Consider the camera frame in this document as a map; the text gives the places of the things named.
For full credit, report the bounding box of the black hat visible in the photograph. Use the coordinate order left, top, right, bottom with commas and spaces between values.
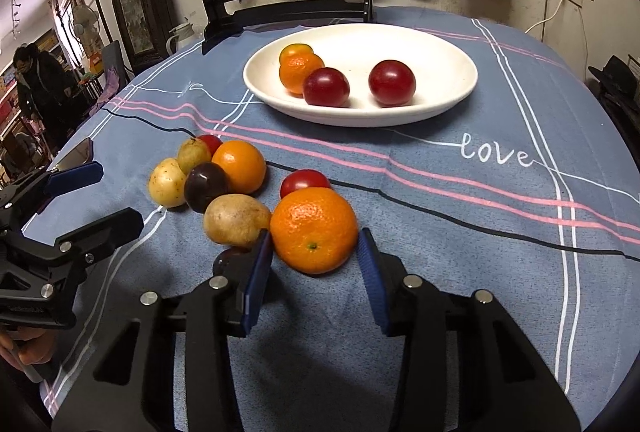
587, 55, 640, 100

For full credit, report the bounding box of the white oval plate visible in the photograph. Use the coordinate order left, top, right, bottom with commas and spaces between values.
243, 24, 479, 129

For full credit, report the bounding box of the small orange with green patch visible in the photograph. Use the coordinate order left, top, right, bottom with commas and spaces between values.
278, 43, 325, 95

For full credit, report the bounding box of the white kettle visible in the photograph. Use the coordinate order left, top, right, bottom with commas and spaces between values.
166, 22, 199, 58

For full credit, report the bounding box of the white standing fan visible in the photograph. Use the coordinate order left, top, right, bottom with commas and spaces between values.
70, 4, 102, 58

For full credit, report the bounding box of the blue striped tablecloth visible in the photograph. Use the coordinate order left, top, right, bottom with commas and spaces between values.
22, 4, 640, 432

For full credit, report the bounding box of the white cable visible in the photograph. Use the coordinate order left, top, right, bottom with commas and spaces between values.
524, 0, 568, 43

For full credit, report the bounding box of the red tomato behind orange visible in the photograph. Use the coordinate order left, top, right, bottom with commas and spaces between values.
279, 169, 332, 200

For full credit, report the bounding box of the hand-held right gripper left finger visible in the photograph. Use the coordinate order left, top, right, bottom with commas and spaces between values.
52, 229, 274, 432

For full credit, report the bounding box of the small red fruit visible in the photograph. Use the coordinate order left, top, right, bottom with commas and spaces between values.
198, 134, 224, 157

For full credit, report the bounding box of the large orange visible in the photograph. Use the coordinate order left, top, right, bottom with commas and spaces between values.
269, 187, 360, 275

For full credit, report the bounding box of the tan oval fruit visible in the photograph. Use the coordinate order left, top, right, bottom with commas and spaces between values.
203, 194, 273, 247

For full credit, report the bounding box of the pale yellow round fruit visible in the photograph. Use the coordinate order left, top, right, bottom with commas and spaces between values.
148, 157, 190, 207

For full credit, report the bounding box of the medium orange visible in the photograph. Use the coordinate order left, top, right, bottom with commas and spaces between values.
211, 140, 267, 195

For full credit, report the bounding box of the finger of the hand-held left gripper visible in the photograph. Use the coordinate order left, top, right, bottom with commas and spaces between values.
0, 162, 105, 229
20, 207, 145, 285

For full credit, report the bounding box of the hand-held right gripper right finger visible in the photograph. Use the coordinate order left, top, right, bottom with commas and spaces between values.
356, 227, 582, 432

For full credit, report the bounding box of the person's left hand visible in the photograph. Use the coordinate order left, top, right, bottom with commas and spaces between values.
0, 328, 60, 369

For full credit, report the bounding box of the dark purple plum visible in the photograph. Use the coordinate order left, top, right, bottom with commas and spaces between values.
183, 162, 230, 214
212, 246, 252, 280

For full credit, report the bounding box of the yellow-green small fruit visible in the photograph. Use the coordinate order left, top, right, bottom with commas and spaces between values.
177, 137, 213, 176

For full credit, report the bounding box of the red plum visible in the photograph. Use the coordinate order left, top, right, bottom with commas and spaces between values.
302, 67, 350, 107
368, 59, 417, 107

